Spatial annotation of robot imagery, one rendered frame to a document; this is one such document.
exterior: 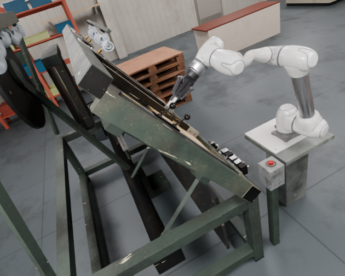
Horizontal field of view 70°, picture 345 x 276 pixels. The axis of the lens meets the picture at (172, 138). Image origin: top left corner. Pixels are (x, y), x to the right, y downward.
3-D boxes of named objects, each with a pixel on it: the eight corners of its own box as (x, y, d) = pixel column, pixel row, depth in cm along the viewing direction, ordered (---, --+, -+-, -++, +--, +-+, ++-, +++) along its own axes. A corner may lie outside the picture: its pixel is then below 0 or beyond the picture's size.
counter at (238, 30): (280, 32, 659) (280, 0, 617) (211, 62, 613) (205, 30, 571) (262, 30, 716) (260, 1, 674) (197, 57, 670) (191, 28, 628)
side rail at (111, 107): (241, 197, 159) (252, 184, 157) (90, 112, 96) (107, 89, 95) (235, 192, 164) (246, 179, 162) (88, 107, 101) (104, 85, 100)
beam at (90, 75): (99, 100, 95) (114, 79, 94) (75, 85, 90) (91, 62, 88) (70, 37, 274) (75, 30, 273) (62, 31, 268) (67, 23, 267)
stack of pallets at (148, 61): (175, 86, 549) (164, 45, 498) (194, 98, 477) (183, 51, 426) (121, 110, 521) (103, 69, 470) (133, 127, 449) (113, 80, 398)
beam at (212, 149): (251, 203, 166) (262, 191, 164) (241, 198, 159) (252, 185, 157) (149, 99, 344) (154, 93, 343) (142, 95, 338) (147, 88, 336)
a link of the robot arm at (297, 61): (305, 122, 201) (333, 131, 184) (293, 136, 198) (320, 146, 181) (288, 39, 154) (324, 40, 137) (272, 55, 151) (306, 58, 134)
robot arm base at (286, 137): (283, 123, 223) (283, 118, 220) (303, 133, 205) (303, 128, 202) (266, 131, 220) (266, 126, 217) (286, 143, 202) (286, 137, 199)
